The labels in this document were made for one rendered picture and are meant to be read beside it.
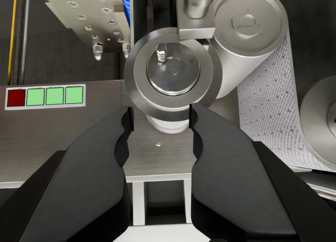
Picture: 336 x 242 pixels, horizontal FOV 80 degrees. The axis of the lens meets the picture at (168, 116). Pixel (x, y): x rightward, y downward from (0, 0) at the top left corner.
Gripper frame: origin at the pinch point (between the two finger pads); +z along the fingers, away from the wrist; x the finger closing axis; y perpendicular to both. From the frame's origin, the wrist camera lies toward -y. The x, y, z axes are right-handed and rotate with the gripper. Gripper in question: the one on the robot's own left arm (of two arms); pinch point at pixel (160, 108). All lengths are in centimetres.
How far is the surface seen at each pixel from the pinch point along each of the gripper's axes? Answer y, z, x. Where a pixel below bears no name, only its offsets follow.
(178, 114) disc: 9.0, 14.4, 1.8
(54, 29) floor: 22, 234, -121
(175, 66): 2.8, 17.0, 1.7
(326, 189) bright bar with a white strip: 22.7, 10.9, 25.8
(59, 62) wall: 53, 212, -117
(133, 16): -3.0, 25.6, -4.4
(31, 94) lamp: 19, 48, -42
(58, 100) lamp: 21, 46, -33
